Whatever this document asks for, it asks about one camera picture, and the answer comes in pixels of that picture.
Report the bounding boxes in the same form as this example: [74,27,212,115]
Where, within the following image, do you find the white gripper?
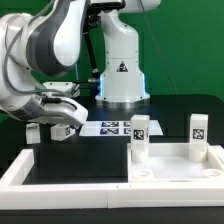
[33,97,88,126]

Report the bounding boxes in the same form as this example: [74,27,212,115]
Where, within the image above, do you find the white square tabletop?
[127,143,224,182]

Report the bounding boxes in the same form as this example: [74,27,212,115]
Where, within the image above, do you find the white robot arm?
[0,0,161,126]

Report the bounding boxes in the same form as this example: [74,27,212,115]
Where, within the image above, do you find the white U-shaped obstacle fence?
[0,149,224,210]

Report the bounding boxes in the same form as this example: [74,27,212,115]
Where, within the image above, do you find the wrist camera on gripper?
[43,82,80,97]

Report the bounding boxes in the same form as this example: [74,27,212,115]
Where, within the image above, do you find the black cable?
[73,79,101,91]

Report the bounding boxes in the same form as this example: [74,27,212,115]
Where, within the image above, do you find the white marker base plate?
[79,120,163,137]

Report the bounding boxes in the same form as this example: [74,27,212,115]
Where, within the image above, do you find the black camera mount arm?
[83,0,126,82]

